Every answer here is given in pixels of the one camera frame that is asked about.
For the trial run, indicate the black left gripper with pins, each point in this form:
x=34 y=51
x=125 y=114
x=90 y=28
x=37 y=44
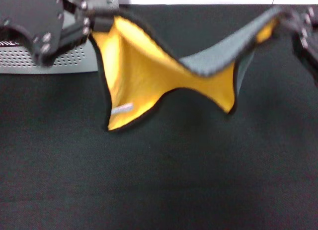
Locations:
x=29 y=11

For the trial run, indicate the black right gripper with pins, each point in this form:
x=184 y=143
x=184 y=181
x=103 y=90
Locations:
x=313 y=66

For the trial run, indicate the yellow towel with white label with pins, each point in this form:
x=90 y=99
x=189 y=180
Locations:
x=139 y=73

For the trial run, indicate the grey perforated storage box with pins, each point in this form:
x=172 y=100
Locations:
x=74 y=63

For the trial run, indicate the black tablecloth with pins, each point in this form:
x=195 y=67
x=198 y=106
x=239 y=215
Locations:
x=159 y=180

